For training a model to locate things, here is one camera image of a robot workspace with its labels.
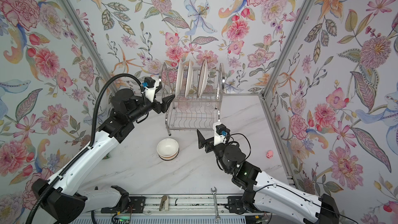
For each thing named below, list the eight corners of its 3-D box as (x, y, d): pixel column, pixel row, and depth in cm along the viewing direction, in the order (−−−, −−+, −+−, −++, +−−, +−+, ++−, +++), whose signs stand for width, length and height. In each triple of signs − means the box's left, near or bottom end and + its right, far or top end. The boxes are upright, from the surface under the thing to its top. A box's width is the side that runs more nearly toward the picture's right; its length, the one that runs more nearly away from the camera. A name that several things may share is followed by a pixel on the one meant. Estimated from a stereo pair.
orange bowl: (157, 162, 88) (154, 156, 82) (160, 144, 95) (158, 138, 88) (178, 162, 88) (176, 156, 82) (179, 144, 95) (178, 138, 89)
